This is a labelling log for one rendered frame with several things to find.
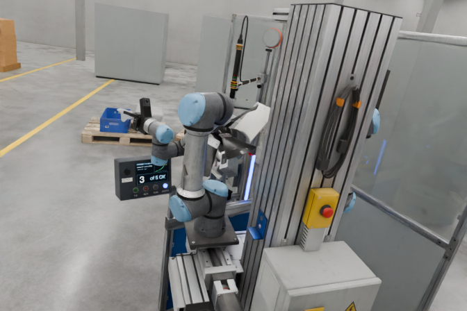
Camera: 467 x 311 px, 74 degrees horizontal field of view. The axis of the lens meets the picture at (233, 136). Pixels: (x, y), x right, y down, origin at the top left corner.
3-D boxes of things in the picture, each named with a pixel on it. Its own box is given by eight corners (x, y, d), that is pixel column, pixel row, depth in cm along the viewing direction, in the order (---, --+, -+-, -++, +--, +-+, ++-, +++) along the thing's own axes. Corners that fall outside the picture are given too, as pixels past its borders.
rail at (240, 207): (282, 200, 229) (284, 191, 227) (285, 203, 226) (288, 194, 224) (164, 227, 181) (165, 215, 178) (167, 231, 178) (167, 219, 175)
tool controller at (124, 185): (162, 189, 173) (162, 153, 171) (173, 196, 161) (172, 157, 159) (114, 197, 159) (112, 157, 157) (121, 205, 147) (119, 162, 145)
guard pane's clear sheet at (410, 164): (222, 108, 366) (235, 17, 332) (450, 242, 170) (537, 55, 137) (222, 108, 365) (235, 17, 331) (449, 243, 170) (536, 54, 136)
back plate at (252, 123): (196, 157, 266) (195, 157, 265) (249, 98, 273) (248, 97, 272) (228, 188, 225) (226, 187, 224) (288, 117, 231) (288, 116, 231)
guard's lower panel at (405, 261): (211, 178, 401) (221, 111, 370) (401, 366, 200) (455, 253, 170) (209, 178, 399) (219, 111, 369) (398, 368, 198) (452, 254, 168)
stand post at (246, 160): (231, 243, 296) (251, 129, 258) (235, 249, 289) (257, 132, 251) (226, 244, 293) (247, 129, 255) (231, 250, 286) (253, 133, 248)
